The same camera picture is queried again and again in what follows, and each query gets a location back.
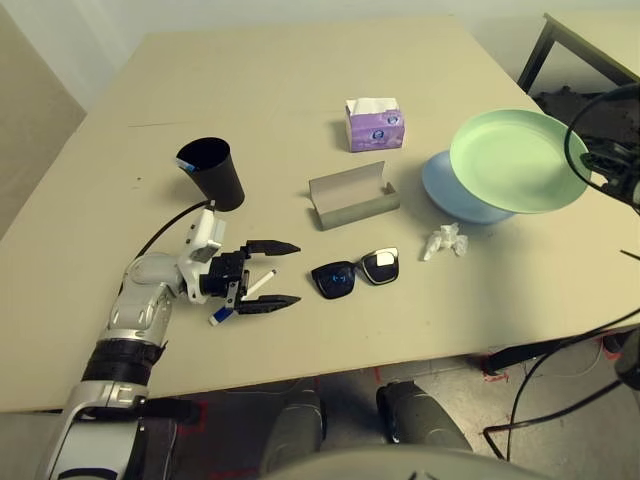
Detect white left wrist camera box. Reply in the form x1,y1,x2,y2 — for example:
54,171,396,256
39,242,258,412
174,207,226,304

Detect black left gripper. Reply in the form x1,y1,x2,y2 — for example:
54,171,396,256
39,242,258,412
199,238,303,316

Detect black left camera cable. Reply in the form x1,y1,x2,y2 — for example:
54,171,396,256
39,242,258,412
133,198,217,261

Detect black sunglasses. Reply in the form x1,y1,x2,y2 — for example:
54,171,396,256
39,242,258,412
310,245,401,301

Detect side table with black frame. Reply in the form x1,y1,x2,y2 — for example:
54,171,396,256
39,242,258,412
517,12,640,96

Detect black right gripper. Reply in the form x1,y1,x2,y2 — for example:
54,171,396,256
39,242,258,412
579,142,640,206

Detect purple tissue pack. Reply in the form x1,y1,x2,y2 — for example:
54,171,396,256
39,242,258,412
344,96,406,153

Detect grey robot torso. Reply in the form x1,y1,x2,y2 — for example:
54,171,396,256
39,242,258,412
259,446,551,480

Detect light blue plate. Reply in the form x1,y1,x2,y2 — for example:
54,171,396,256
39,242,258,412
421,150,516,225

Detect white marker with blue cap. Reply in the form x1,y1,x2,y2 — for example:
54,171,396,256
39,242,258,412
208,268,279,327

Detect grey robot right leg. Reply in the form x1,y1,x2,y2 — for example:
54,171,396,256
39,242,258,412
375,380,471,451

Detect light green plate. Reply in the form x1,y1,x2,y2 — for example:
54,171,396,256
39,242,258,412
449,109,592,215

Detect white tissue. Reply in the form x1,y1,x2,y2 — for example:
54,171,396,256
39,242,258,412
423,222,470,262

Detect grey robot left leg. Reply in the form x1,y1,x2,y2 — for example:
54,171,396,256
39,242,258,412
259,389,326,469

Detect grey glasses case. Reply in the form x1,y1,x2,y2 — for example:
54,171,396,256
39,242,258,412
307,160,402,232

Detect black table foot bar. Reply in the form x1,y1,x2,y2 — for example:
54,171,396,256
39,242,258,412
482,339,616,376
134,397,200,426

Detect black plastic cup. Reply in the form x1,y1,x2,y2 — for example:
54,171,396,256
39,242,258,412
175,136,246,213

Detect grey robot leg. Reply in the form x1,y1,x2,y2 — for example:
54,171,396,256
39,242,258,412
375,380,471,451
259,389,326,469

